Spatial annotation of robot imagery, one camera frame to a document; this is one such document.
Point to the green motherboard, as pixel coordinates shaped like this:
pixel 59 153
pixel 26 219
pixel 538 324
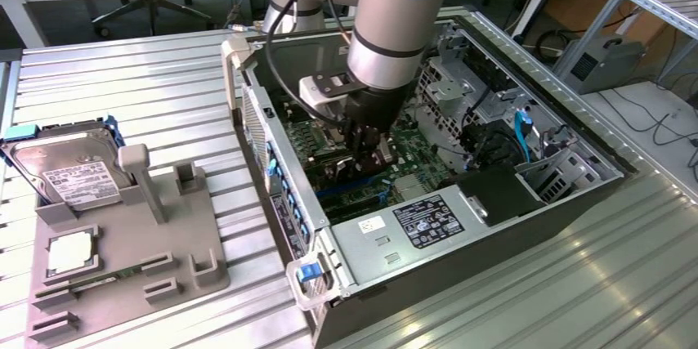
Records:
pixel 420 148

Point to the CPU socket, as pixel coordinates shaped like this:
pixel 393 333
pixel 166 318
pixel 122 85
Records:
pixel 332 138

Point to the silver finned chipset heat sink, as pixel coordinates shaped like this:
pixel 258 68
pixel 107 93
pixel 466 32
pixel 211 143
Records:
pixel 413 184

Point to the silver CPU chip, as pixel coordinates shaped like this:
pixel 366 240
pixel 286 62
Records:
pixel 69 255

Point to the blue card retention bar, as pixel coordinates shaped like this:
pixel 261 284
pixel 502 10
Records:
pixel 271 165

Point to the blue case latch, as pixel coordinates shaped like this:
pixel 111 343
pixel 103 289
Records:
pixel 309 274

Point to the long black expansion slot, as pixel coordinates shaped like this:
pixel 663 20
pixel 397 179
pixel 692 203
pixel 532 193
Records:
pixel 354 212
pixel 354 202

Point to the grey power supply unit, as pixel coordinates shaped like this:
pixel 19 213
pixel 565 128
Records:
pixel 377 267

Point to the green RAM stick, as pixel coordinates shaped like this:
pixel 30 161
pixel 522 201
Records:
pixel 109 276

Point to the black power supply label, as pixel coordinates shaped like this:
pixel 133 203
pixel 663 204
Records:
pixel 428 220

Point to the aluminium profile frame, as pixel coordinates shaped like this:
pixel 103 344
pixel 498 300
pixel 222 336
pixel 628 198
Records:
pixel 660 1

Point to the grey plastic parts rack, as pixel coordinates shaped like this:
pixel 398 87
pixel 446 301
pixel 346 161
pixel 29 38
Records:
pixel 137 251

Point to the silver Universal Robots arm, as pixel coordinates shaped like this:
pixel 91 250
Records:
pixel 382 30

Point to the white square code sticker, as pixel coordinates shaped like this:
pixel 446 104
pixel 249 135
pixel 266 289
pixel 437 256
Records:
pixel 372 226

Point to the open black PC case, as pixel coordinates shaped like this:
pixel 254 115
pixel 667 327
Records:
pixel 490 251

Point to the hard disk with blue carrier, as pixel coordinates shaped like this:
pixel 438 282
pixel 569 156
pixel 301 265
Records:
pixel 77 185

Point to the silver disk bay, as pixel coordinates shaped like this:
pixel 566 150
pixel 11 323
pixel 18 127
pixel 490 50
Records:
pixel 550 185

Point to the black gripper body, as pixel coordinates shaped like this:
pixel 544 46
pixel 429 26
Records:
pixel 380 106

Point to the blue expansion slot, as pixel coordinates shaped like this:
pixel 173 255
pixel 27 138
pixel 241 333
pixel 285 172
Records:
pixel 349 189

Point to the black office chair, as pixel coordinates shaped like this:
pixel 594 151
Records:
pixel 153 7

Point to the silver metal drive cage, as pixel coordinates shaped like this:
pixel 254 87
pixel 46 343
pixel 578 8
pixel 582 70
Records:
pixel 445 91

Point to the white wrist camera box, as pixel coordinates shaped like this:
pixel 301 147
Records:
pixel 320 99

